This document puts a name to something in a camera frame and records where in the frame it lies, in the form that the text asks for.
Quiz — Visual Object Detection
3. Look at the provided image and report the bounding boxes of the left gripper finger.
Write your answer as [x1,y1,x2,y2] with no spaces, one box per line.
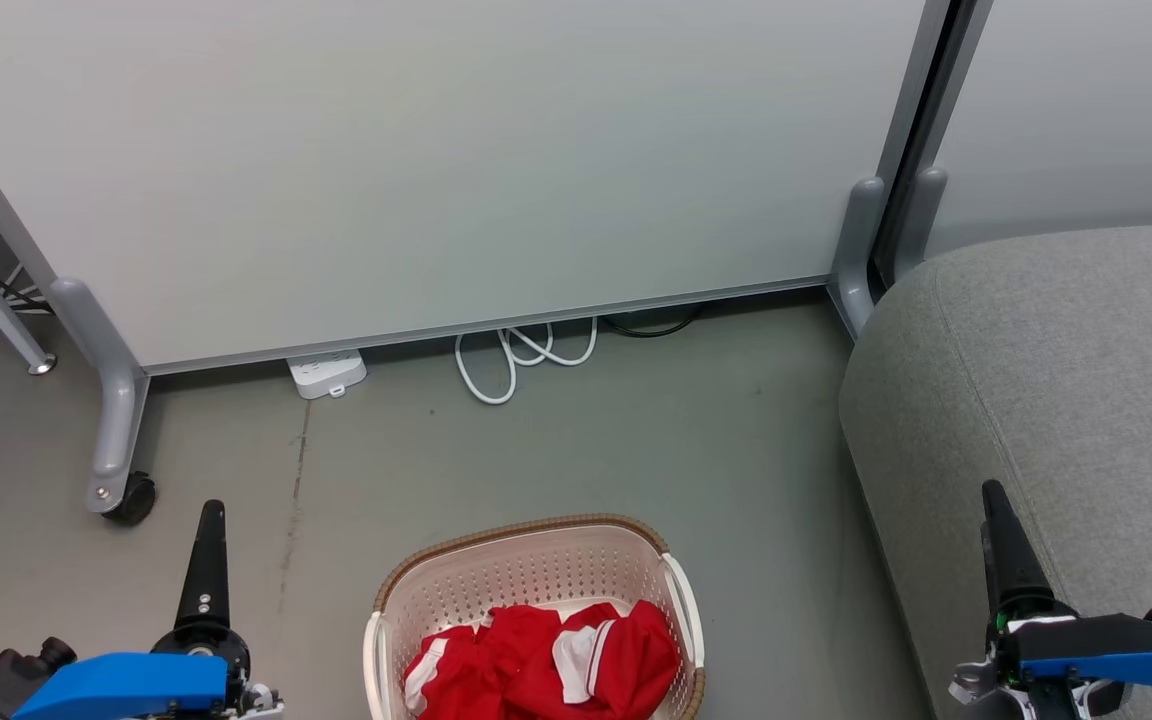
[174,500,234,633]

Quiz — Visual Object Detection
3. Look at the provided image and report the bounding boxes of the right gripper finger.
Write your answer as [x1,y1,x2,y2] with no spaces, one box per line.
[980,480,1057,616]

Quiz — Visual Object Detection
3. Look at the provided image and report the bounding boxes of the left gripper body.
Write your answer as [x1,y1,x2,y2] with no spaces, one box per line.
[151,620,285,720]

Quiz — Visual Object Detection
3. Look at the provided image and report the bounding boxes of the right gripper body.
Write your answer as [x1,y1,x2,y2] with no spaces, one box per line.
[948,595,1127,720]

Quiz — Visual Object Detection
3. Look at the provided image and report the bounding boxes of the red white garment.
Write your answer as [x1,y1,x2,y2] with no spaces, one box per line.
[402,600,682,720]

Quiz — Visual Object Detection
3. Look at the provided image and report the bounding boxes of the grey fabric sofa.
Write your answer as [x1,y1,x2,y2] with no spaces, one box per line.
[839,222,1152,720]

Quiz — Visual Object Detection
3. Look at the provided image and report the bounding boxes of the grey partition foot with caster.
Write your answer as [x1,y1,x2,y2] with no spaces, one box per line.
[48,278,157,527]

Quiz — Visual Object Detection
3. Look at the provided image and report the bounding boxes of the white power strip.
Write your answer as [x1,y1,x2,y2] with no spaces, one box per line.
[286,349,369,401]

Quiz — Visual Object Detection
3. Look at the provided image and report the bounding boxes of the beige plastic laundry basket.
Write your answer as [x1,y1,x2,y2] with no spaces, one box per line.
[363,514,706,720]

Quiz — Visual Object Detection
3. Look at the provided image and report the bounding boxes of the narrow white partition panel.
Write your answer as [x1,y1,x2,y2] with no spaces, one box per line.
[921,0,1152,261]

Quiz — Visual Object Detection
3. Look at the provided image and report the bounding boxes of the wide white partition panel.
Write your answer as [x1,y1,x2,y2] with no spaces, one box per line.
[0,0,957,376]

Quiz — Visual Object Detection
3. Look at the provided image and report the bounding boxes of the coiled white power cable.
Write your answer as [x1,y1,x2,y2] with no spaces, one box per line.
[454,317,599,406]

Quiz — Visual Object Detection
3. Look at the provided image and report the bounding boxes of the black floor cable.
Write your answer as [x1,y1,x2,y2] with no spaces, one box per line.
[601,305,707,339]

